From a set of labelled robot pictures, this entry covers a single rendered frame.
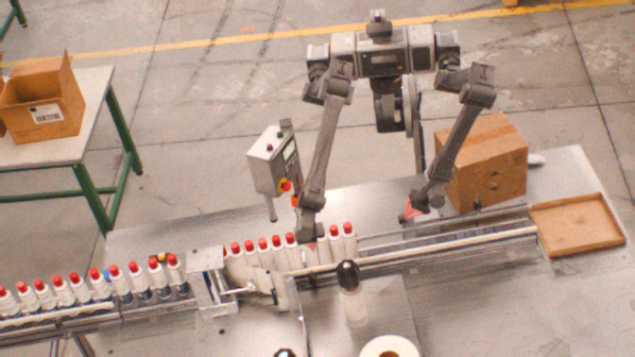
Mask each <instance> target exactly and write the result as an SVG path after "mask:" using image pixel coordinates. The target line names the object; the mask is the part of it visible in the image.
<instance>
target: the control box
mask: <svg viewBox="0 0 635 357"><path fill-rule="evenodd" d="M278 131H281V130H280V128H279V127H274V126H270V127H269V128H268V129H266V131H265V132H264V133H263V134H262V136H261V137H260V138H259V139H258V140H257V142H256V143H255V144H254V145H253V147H252V148H251V149H250V150H249V152H248V153H247V158H248V162H249V168H250V172H251V175H252V179H253V182H254V186H255V191H256V193H257V194H260V195H264V196H271V197H274V198H279V197H281V195H282V194H283V189H282V188H281V185H282V183H283V182H286V181H290V182H291V181H292V179H293V178H294V177H295V176H296V175H297V174H298V173H299V171H300V170H301V168H300V159H298V160H297V161H296V162H295V163H294V164H293V166H292V167H291V168H290V170H289V171H288V172H287V174H285V170H284V166H285V165H286V164H287V162H288V161H289V160H290V158H291V157H292V155H293V153H294V152H295V151H296V152H298V149H297V148H296V146H297V145H296V144H295V149H294V150H293V152H292V153H291V154H290V157H289V158H288V159H287V161H286V162H285V163H283V154H282V149H283V148H284V147H285V145H286V144H287V143H288V141H289V140H290V139H291V138H292V137H293V140H294V135H293V132H292V133H291V132H290V131H289V132H288V130H286V131H285V133H283V138H282V139H281V140H278V139H277V132H278ZM294 143H295V140H294ZM268 144H273V146H274V150H273V151H271V152H268V151H267V149H266V148H267V145H268Z"/></svg>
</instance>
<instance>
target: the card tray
mask: <svg viewBox="0 0 635 357"><path fill-rule="evenodd" d="M529 205H532V209H530V210H528V211H529V213H530V215H531V217H532V221H533V223H534V225H535V226H537V228H538V230H537V232H538V234H539V237H540V238H541V241H542V244H543V246H544V248H545V250H546V253H547V256H548V258H549V259H550V258H556V257H561V255H566V254H572V253H577V252H581V251H587V250H592V249H598V248H603V247H613V246H618V245H623V244H625V243H626V235H625V233H624V232H623V230H622V228H621V226H620V223H619V221H618V220H617V218H616V216H615V214H614V212H613V211H612V209H611V207H610V205H609V203H608V202H607V200H606V198H605V196H604V194H603V193H602V191H601V192H595V193H590V194H585V195H575V196H570V197H565V198H560V199H555V200H548V201H543V202H539V203H533V204H529Z"/></svg>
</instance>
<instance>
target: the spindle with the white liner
mask: <svg viewBox="0 0 635 357"><path fill-rule="evenodd" d="M336 273H337V278H338V283H339V293H340V297H341V303H342V308H343V315H344V321H345V323H346V324H347V325H348V326H349V327H352V328H359V327H362V326H364V325H365V324H366V323H367V322H368V320H369V314H368V309H367V305H366V301H365V295H364V289H363V283H362V282H361V280H362V278H361V272H360V266H359V264H358V263H355V262H354V260H351V259H348V260H346V259H345V260H342V261H341V263H339V264H338V265H337V267H336Z"/></svg>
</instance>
